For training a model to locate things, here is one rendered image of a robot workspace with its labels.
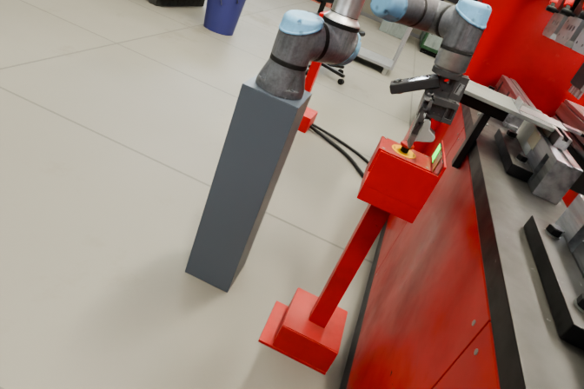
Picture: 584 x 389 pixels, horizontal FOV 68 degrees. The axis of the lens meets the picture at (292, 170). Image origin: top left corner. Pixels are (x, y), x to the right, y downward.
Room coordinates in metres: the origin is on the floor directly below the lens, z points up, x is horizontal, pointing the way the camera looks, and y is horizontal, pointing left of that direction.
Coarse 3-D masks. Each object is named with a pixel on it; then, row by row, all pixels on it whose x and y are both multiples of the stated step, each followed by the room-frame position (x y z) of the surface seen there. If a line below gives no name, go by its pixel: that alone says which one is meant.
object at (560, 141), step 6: (552, 132) 1.11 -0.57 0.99; (558, 132) 1.08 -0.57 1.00; (564, 132) 1.11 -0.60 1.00; (552, 138) 1.09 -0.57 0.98; (558, 138) 1.06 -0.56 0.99; (564, 138) 1.08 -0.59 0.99; (570, 138) 1.07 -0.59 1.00; (552, 144) 1.07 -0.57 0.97; (558, 144) 1.06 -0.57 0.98; (564, 144) 1.06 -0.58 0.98; (564, 150) 1.05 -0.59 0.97
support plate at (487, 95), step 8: (472, 88) 1.20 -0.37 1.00; (480, 88) 1.25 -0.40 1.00; (472, 96) 1.14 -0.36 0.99; (480, 96) 1.13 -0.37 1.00; (488, 96) 1.17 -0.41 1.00; (496, 96) 1.22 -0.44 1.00; (504, 96) 1.27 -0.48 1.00; (496, 104) 1.13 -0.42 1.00; (504, 104) 1.15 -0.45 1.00; (512, 104) 1.20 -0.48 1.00; (512, 112) 1.12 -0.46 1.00; (528, 120) 1.11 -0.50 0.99; (536, 120) 1.12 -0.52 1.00; (544, 128) 1.11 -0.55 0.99; (552, 128) 1.11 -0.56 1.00
